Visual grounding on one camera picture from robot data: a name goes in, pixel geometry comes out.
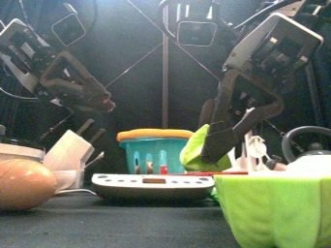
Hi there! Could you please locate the white pot with dark lid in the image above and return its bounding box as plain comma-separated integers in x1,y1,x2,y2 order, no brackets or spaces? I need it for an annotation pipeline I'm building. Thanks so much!
0,125,46,163

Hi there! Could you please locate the brown toy in basket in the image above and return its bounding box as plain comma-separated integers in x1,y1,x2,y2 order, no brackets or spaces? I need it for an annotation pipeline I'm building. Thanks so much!
134,161,154,175

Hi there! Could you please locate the red flat toy piece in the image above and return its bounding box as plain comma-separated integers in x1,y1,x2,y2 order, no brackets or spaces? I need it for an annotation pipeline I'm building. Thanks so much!
184,170,249,177

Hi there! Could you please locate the teal basket with orange rim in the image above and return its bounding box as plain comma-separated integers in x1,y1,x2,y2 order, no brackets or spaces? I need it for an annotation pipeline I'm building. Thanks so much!
114,128,194,175

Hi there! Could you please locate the white cable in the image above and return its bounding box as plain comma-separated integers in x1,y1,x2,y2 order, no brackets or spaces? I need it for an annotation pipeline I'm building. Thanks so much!
54,188,98,197

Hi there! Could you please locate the white kettle with black handle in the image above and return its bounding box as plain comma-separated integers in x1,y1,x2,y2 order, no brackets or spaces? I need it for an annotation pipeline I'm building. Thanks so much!
280,125,331,179

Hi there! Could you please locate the brown toy egg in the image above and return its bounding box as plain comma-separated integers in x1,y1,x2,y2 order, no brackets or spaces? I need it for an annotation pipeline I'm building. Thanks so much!
0,158,58,212

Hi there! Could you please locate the white kitchen scale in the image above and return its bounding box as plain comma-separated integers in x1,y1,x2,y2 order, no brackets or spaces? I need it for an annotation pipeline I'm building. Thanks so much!
90,172,216,202

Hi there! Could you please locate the metal frame pole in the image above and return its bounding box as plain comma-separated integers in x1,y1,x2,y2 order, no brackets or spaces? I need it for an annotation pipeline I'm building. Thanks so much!
160,6,169,130

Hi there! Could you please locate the white toy stand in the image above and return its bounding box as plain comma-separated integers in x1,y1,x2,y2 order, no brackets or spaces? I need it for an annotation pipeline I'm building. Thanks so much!
232,129,281,173

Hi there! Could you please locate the green cloth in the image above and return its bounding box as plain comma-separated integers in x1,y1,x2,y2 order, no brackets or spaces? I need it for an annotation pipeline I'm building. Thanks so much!
178,123,233,172

